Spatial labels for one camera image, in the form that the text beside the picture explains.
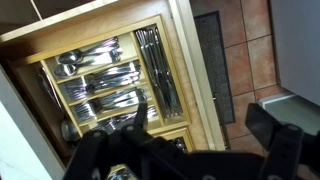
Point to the steel ladle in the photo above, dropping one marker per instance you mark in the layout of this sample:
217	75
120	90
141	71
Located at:
69	130

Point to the five-compartment wooden cutlery tray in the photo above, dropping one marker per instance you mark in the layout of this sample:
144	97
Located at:
177	71

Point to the small steel spoon pile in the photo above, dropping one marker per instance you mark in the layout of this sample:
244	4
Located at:
120	173

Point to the dark grey floor rug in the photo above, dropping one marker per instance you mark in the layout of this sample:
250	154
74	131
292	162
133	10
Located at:
213	66

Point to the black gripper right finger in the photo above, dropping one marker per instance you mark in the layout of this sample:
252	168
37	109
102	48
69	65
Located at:
283	146

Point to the white refrigerator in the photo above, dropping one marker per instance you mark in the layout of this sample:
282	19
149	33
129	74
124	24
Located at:
296	50

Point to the steel table spoon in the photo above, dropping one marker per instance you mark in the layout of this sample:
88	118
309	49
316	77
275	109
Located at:
70	57
65	70

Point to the steel table knife pile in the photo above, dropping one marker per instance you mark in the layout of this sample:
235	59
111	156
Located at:
156	66

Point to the long steel serving spoon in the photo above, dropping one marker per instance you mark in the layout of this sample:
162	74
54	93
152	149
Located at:
50	90

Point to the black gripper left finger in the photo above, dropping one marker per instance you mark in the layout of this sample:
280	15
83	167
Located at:
100	150

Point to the small wooden spoon tray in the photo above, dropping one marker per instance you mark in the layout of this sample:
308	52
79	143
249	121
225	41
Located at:
173	132

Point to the wooden base cabinet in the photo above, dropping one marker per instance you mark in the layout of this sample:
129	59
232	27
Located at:
16	16

